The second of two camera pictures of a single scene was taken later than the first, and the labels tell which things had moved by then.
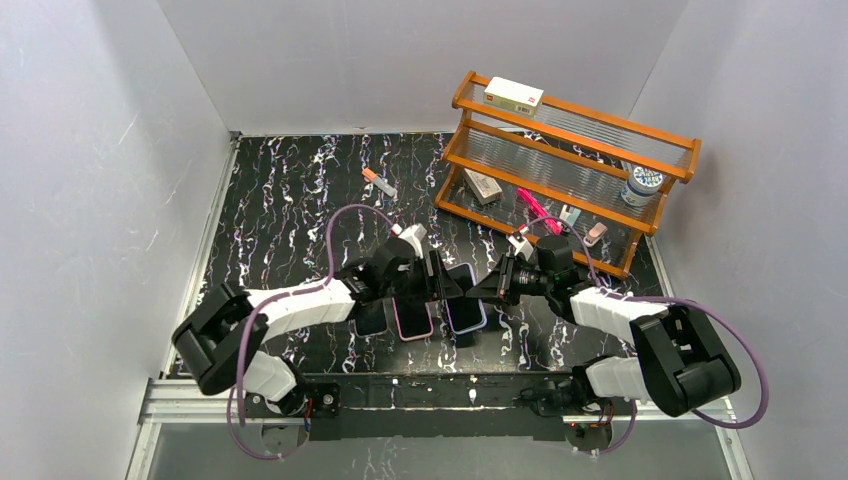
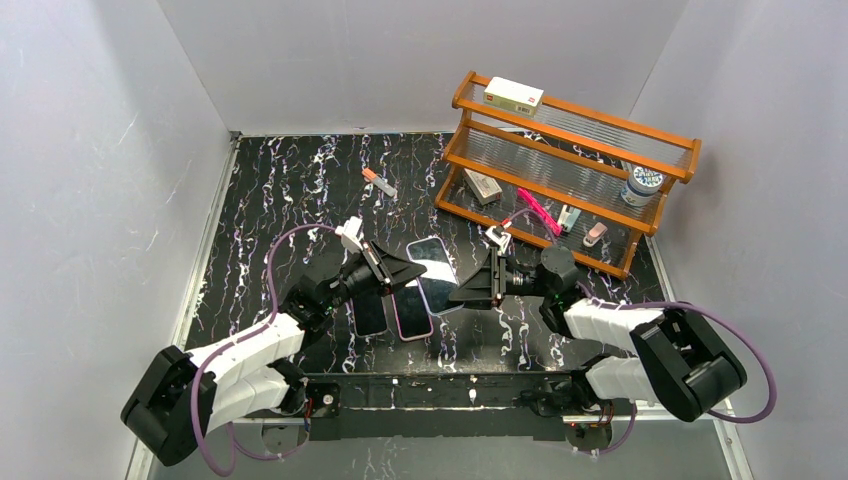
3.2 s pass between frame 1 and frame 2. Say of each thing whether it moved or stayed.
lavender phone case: moved
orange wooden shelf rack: stayed
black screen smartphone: stayed
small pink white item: stayed
